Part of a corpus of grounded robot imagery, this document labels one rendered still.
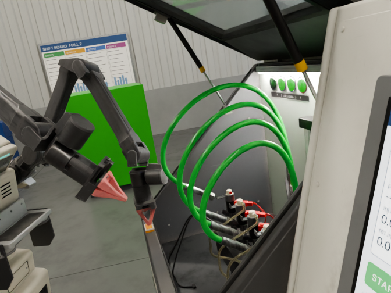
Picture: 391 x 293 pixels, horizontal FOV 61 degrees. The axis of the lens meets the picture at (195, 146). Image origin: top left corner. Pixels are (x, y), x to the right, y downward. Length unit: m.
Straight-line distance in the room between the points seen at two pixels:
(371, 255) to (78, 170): 0.58
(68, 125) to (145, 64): 6.67
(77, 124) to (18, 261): 0.80
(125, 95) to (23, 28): 4.01
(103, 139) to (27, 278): 2.92
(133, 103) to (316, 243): 3.71
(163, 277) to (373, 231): 0.61
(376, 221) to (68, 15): 7.31
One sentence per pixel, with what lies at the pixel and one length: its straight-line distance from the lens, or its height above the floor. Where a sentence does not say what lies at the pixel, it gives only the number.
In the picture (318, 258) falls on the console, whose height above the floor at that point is 1.15.
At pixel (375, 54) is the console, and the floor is 1.47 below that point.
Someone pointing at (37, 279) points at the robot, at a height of 0.79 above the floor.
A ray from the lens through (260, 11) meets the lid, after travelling 0.88.
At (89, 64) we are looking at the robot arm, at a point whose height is 1.54.
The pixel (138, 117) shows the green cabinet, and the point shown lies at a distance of 4.21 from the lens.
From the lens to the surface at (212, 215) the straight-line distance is 0.90.
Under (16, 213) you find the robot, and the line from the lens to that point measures 1.37.
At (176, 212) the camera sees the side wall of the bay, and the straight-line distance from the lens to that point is 1.31.
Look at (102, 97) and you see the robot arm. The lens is 1.21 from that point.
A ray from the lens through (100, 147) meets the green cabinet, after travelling 4.24.
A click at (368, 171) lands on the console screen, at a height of 1.32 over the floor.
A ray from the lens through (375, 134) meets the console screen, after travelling 0.51.
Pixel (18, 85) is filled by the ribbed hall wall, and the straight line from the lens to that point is 7.79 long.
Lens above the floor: 1.50
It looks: 15 degrees down
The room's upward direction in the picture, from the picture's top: 9 degrees counter-clockwise
